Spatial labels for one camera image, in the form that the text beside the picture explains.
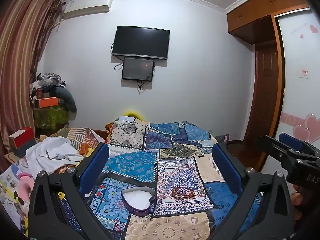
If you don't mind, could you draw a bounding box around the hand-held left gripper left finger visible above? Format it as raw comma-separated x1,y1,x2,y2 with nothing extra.
27,143,113,240

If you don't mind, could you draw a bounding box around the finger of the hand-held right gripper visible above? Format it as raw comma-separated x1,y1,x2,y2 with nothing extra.
278,132,320,156
258,135,292,161

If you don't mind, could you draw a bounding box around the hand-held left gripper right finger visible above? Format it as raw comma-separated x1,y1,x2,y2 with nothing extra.
211,144,295,240

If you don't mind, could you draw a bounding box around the red bracelet with blue beads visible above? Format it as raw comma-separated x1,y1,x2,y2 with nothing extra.
172,186,188,201

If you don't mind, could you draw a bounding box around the purple heart-shaped tin box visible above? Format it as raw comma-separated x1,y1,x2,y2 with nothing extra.
121,186,156,216

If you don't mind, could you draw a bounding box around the person's right hand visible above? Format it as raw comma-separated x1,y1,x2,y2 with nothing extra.
292,184,304,206

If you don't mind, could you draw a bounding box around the orange striped blanket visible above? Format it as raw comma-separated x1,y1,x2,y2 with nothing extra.
50,126,106,156

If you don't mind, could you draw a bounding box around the white heart-print wardrobe door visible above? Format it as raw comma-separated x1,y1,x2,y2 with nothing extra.
274,6,320,152

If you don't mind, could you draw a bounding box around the white crumpled cloth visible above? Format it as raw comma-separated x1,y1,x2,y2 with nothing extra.
25,136,86,175

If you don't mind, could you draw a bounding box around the patchwork printed blanket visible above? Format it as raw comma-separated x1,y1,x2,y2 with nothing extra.
57,115,265,240

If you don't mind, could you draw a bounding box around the yellow plastic object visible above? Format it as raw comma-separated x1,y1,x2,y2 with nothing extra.
124,109,146,121

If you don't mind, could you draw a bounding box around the green patterned cloth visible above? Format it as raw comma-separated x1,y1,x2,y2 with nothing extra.
32,104,71,130

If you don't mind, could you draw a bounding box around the pink plush toy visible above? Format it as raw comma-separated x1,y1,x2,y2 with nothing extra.
14,172,35,206

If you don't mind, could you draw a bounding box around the grey-green cushion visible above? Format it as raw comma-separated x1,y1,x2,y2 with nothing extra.
56,87,77,121

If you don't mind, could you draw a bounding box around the red box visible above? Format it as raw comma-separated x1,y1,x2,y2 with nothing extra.
9,127,35,149

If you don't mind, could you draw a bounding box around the orange box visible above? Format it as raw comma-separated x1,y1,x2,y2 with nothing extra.
38,96,61,108

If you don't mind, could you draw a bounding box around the printed booklet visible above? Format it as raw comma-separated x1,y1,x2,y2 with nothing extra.
0,164,33,232

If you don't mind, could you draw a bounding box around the pile of clothes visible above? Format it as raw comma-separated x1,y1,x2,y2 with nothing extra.
30,73,67,98

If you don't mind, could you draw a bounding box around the small black monitor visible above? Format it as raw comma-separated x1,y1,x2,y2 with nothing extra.
122,57,155,82

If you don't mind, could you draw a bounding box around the wooden overhead cabinet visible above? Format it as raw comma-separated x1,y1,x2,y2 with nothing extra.
226,0,311,46

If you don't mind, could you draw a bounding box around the striped brown curtain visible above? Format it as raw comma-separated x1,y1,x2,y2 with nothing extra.
0,0,66,178

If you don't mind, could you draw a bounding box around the white air conditioner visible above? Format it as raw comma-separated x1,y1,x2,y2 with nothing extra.
62,0,113,19

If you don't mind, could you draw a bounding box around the black monitor cable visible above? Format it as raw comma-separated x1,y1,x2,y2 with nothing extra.
135,79,148,95

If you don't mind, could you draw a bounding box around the black wall television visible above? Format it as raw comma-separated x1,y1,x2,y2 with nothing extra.
111,26,171,60

